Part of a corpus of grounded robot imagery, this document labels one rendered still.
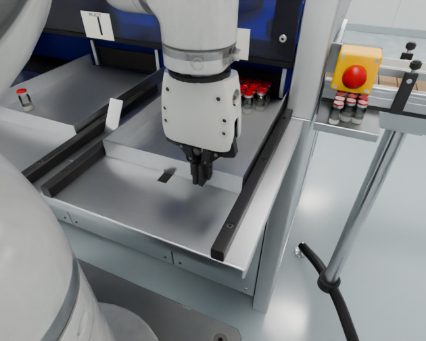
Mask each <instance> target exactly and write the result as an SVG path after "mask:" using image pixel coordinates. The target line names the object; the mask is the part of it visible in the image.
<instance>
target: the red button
mask: <svg viewBox="0 0 426 341"><path fill-rule="evenodd" d="M366 77H367V73H366V70H365V69H364V68H363V67H362V66H359V65H353V66H350V67H348V68H347V69H346V70H345V71H344V73H343V76H342V83H343V84H344V86H345V87H347V88H349V89H358V88H360V87H361V86H363V85H364V84H365V82H366Z"/></svg>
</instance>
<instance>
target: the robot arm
mask: <svg viewBox="0 0 426 341"><path fill-rule="evenodd" d="M106 1H107V2H108V3H109V4H110V5H111V6H113V7H115V8H116V9H119V10H121V11H124V12H130V13H136V14H147V15H154V16H156V18H157V19H158V21H159V23H160V30H161V38H162V52H163V60H164V65H165V67H166V68H165V70H164V76H163V82H162V124H163V128H164V133H165V135H166V139H167V141H169V142H171V143H173V144H175V145H178V146H179V147H180V148H181V149H182V151H183V152H184V153H185V155H186V159H187V160H188V161H189V162H190V167H191V175H192V177H193V184H194V185H197V184H198V185H199V186H201V187H203V186H204V184H205V183H206V181H207V180H210V179H211V177H212V167H213V161H215V160H216V159H218V158H220V157H223V158H234V157H235V156H236V155H237V153H238V149H237V142H236V139H238V138H239V136H240V134H241V92H240V84H239V75H238V72H237V71H236V70H233V69H231V66H230V64H232V63H233V62H234V61H239V60H240V57H241V49H238V48H236V46H235V45H236V43H237V20H238V7H239V0H106ZM51 2H52V0H0V100H1V98H2V97H3V96H4V95H5V94H6V92H7V90H8V89H9V88H10V87H11V85H12V83H13V82H14V81H15V79H16V78H17V76H18V75H19V73H20V72H21V71H22V69H23V67H24V66H25V65H26V63H27V62H28V60H29V59H30V57H31V55H32V53H33V50H34V48H35V46H36V44H37V41H38V39H39V37H40V35H41V33H42V31H43V29H44V27H45V24H46V21H47V17H48V15H49V11H50V8H51ZM202 148H203V152H202V153H201V151H202ZM0 341H158V338H157V337H156V335H155V334H154V332H153V331H152V329H151V328H150V326H148V324H146V322H144V320H142V318H140V316H138V315H136V314H135V313H133V312H132V311H130V310H128V309H126V308H124V307H121V306H118V305H115V304H109V303H104V302H98V301H97V299H96V297H95V295H94V293H93V291H92V289H91V286H90V285H89V282H88V281H87V278H86V277H85V274H84V273H83V271H82V269H81V266H80V264H79V262H78V260H77V258H76V256H75V254H74V252H73V250H72V248H71V245H70V243H69V241H68V239H67V237H66V235H65V233H64V231H63V229H62V227H61V225H60V224H59V222H58V220H57V219H56V217H55V215H54V213H53V212H52V210H51V209H50V207H49V205H48V203H47V202H46V201H45V199H44V198H43V197H42V195H41V194H40V193H39V192H38V191H37V189H36V188H35V187H34V186H33V185H32V183H31V182H30V181H29V180H28V179H27V178H26V177H25V176H24V175H23V174H22V173H21V172H20V171H19V170H18V169H17V168H16V167H15V166H14V165H13V164H12V163H11V162H10V161H9V160H8V159H7V158H6V157H5V156H3V155H2V154H1V153H0Z"/></svg>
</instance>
